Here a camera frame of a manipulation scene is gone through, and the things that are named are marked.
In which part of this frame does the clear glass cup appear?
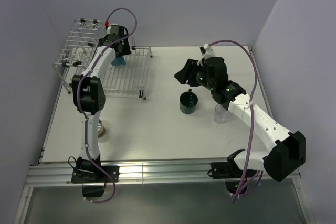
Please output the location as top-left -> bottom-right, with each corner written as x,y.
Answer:
214,104 -> 232,124

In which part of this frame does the blue ceramic mug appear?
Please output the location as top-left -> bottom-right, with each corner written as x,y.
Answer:
111,56 -> 126,66

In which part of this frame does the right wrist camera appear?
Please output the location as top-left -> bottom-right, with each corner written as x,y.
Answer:
197,44 -> 216,66

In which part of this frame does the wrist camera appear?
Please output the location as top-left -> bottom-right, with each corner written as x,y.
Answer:
197,44 -> 216,66
103,20 -> 111,36

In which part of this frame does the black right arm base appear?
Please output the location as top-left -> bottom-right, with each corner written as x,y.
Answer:
207,149 -> 257,194

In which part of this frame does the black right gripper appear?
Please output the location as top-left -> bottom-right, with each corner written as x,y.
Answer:
174,59 -> 215,91

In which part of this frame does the aluminium mounting rail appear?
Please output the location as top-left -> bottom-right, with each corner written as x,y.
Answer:
13,153 -> 316,224

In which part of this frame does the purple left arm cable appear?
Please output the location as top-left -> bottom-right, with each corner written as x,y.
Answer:
76,8 -> 139,204

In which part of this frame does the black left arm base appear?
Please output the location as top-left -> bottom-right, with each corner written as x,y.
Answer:
68,156 -> 119,199

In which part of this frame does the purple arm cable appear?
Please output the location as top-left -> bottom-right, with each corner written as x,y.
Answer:
76,8 -> 139,204
208,39 -> 263,204

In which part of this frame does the dark green patterned mug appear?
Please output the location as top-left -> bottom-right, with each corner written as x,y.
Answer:
179,89 -> 198,114

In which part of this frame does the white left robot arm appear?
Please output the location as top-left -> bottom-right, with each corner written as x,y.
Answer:
71,24 -> 130,182

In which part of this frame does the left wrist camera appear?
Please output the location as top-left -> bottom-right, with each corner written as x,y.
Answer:
103,20 -> 111,36

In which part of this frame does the white wire dish rack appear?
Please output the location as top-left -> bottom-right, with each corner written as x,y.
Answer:
52,18 -> 152,99

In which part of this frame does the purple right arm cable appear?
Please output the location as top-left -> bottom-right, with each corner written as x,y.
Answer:
208,39 -> 263,204

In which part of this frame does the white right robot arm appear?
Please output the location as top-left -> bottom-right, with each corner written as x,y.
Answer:
174,57 -> 306,182

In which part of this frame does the cream steel cup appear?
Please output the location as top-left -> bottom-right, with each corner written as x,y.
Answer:
98,119 -> 106,138

